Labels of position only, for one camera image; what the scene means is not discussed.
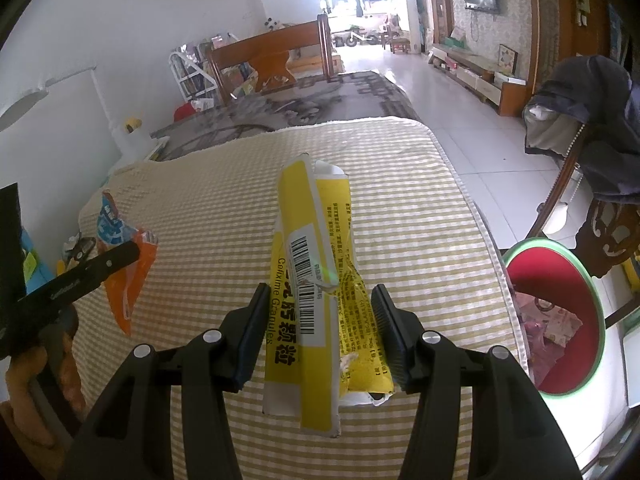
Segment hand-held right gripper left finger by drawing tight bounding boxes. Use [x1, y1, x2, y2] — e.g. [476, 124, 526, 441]
[57, 282, 272, 480]

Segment wooden television cabinet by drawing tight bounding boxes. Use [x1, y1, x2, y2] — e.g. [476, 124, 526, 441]
[430, 44, 528, 117]

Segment white bead string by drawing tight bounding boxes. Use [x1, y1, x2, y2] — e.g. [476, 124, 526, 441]
[567, 124, 586, 160]

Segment small wooden chair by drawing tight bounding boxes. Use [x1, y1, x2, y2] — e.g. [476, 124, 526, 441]
[385, 17, 411, 55]

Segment dark blue jacket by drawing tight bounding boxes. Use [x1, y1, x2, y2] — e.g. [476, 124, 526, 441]
[524, 55, 640, 203]

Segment orange snack packet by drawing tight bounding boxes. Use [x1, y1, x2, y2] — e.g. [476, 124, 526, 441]
[97, 190, 160, 336]

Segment white desk lamp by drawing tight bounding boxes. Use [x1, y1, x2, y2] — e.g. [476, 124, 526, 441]
[0, 65, 171, 161]

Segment white balance bike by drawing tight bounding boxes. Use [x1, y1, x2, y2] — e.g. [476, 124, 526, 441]
[345, 30, 383, 48]

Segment white book rack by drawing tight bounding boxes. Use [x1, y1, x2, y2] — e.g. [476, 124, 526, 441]
[169, 50, 221, 106]

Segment purple pink wrapper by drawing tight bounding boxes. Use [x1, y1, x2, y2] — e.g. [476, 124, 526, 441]
[515, 292, 551, 391]

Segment colourful printed bag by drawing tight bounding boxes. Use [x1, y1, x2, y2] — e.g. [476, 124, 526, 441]
[227, 62, 261, 98]

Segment crushed yellow carton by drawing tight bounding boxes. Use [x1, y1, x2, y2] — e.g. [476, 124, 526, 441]
[261, 152, 396, 438]

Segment red basin with green rim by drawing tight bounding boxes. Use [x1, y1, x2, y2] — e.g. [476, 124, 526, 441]
[500, 238, 608, 398]

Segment framed geometric picture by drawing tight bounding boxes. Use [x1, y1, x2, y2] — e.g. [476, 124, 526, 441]
[497, 44, 517, 75]

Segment white hanging pouch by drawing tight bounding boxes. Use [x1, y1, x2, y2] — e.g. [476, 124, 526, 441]
[542, 200, 571, 233]

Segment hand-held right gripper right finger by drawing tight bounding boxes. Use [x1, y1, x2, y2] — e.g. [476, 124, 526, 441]
[370, 284, 583, 480]

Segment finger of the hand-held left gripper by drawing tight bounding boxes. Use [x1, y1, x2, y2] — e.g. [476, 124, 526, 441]
[15, 241, 142, 313]
[62, 237, 97, 266]

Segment plain wooden chair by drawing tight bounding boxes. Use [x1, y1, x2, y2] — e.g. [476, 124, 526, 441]
[206, 14, 333, 106]

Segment carved dark wooden chair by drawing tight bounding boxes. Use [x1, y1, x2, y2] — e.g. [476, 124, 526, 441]
[522, 125, 640, 341]

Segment person's left hand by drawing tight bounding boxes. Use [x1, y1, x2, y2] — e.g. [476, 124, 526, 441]
[4, 316, 87, 448]

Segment grey patterned tablecloth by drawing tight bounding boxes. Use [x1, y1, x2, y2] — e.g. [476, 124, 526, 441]
[150, 70, 421, 161]

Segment pink white printed wrapper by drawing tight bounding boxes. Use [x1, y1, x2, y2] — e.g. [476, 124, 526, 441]
[542, 305, 584, 348]

